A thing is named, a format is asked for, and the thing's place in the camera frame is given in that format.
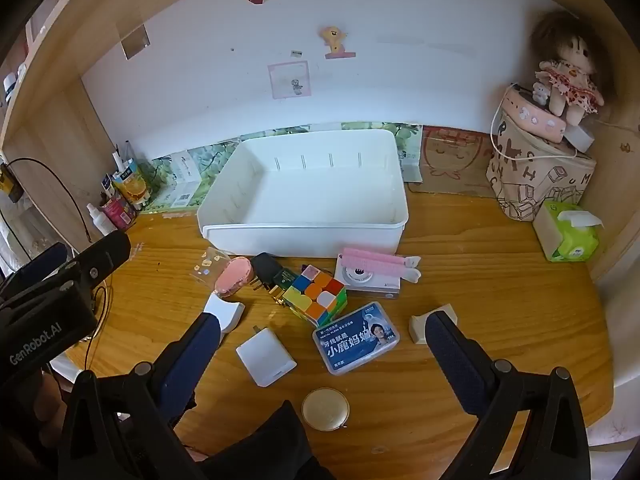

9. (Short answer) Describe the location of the brown-haired rag doll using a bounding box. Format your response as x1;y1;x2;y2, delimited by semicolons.
530;10;608;128

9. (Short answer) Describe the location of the pink drink carton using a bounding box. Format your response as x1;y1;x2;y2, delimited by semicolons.
100;195;138;228

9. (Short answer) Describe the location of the colourful puzzle cube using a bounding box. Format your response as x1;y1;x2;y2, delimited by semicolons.
284;263;348;328

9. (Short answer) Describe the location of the brown tape patch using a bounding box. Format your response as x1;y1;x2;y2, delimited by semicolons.
120;25;150;59

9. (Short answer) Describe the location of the patterned beige storage bag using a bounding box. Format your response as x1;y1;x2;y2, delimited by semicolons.
486;120;597;222

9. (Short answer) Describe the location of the wooden shelf frame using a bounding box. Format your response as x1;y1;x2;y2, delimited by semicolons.
0;0;640;286

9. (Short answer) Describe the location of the white cable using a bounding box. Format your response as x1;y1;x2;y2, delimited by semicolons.
490;92;576;163

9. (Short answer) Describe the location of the yellow pony wall sticker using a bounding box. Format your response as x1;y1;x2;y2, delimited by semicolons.
320;25;357;60

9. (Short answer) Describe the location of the small beige plastic block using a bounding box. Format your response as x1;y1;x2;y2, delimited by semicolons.
408;304;460;345

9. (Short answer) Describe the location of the white mini camera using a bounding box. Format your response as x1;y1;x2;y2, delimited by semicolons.
334;255;401;301

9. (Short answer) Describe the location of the brown cartoon cardboard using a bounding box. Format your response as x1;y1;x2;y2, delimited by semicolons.
407;125;501;198

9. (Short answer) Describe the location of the black charger plug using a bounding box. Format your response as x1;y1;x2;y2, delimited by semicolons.
250;252;283;296

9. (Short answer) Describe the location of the green bottle with gold cap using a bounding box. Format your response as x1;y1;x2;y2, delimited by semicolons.
270;267;301;308

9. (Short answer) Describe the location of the pink round box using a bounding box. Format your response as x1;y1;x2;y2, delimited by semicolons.
501;84;569;143

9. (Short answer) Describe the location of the round beige tape measure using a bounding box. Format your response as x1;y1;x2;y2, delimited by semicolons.
301;387;351;432

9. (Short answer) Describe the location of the pink correction tape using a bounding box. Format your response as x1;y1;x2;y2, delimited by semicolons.
214;256;253;301

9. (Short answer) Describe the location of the pink bunny hair clip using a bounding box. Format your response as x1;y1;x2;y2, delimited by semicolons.
341;246;422;283

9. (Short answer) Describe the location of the green tissue pack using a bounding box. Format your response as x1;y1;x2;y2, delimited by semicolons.
532;199;603;263

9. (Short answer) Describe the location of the white plastic storage bin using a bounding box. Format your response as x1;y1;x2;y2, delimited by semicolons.
196;129;410;260

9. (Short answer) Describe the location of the white spray bottle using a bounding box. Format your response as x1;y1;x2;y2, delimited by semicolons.
86;202;117;236

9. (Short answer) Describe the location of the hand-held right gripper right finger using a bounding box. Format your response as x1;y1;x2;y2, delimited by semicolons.
424;310;591;480

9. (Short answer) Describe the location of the pink-framed wall sticker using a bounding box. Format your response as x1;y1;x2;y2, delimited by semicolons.
267;60;311;99

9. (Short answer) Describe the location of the white carton with barcode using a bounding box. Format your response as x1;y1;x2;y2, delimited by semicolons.
160;150;203;208

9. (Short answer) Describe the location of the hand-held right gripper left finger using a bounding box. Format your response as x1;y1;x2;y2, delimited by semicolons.
59;311;223;480

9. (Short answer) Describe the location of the thin black cable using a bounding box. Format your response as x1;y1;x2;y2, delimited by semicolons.
0;157;93;241

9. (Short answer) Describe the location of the white plastic scoop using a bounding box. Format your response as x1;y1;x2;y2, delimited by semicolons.
202;292;246;335

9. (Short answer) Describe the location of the white power adapter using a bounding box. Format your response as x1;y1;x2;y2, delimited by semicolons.
235;326;297;388

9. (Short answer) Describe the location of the small white box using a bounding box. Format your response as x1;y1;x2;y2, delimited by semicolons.
565;122;596;153

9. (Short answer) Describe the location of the clear sticker-printed plastic case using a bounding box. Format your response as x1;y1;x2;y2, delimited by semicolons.
190;248;232;288

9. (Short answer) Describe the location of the green leaf poster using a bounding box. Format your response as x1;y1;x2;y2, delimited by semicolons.
137;120;423;211

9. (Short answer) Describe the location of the blue floss pick box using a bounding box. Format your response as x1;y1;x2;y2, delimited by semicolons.
312;301;401;376

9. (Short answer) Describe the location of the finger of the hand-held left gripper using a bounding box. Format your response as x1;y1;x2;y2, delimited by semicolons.
12;242;69;287
75;230;132;287

